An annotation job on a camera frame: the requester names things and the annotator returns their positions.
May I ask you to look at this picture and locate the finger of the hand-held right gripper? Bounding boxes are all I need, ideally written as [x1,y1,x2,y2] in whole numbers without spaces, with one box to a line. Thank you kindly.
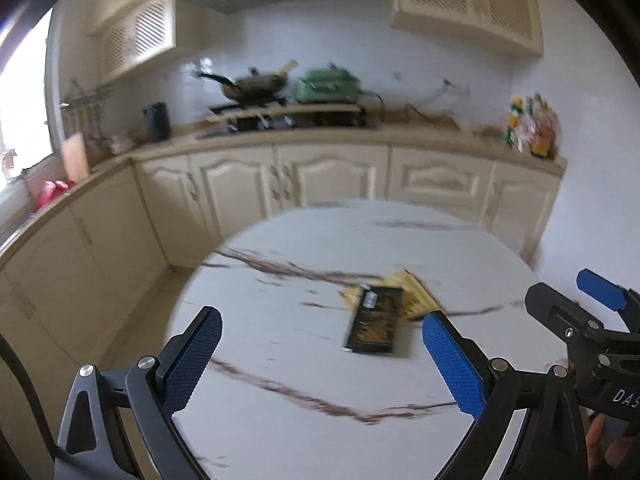
[576,269,640,333]
[524,282,606,356]

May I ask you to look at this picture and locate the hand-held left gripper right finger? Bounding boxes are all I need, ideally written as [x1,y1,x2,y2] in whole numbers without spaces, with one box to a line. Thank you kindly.
[421,310,590,480]

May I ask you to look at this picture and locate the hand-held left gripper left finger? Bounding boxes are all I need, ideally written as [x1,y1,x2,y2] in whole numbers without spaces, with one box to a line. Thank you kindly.
[53,305,224,480]

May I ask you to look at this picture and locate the black snack packet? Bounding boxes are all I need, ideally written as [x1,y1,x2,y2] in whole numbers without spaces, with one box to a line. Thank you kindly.
[342,284,408,357]

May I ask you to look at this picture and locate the person's right hand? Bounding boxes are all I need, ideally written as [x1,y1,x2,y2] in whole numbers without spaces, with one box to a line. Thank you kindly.
[585,407,640,480]

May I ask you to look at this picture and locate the gold snack packet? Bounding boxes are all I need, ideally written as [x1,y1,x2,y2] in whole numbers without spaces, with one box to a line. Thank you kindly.
[340,270,443,323]

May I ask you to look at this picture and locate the cluster of condiment bottles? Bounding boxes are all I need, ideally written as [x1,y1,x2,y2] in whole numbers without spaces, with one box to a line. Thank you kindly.
[505,94,558,158]

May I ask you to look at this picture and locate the red rubber gloves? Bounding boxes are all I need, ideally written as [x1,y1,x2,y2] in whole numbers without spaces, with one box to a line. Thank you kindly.
[36,180,76,211]

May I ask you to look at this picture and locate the wooden cutting board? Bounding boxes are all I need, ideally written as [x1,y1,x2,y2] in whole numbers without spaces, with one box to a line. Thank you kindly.
[62,132,91,183]

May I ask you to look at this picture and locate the black kettle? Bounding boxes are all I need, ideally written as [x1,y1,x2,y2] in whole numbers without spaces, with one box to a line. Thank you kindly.
[143,102,171,143]

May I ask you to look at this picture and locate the black gas stove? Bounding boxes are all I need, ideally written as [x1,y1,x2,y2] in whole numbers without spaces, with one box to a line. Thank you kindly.
[197,102,378,138]

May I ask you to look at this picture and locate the chrome faucet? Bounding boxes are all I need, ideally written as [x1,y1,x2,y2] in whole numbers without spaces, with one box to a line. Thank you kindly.
[0,150,23,181]

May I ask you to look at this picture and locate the black wok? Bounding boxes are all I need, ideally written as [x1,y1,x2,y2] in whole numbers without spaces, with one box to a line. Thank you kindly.
[197,60,298,102]

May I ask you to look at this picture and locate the green electric cooker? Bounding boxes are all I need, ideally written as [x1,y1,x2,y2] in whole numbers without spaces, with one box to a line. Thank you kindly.
[292,64,363,103]

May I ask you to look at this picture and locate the kitchen window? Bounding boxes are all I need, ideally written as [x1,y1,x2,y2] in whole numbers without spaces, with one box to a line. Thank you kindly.
[0,7,55,196]

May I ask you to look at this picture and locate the cream lattice door cabinet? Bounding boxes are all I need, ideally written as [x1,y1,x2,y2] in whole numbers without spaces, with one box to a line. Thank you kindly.
[390,0,546,58]
[90,0,178,83]

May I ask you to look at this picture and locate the wall utensil rack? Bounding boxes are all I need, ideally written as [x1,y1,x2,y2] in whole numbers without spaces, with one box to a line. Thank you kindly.
[60,80,116,136]

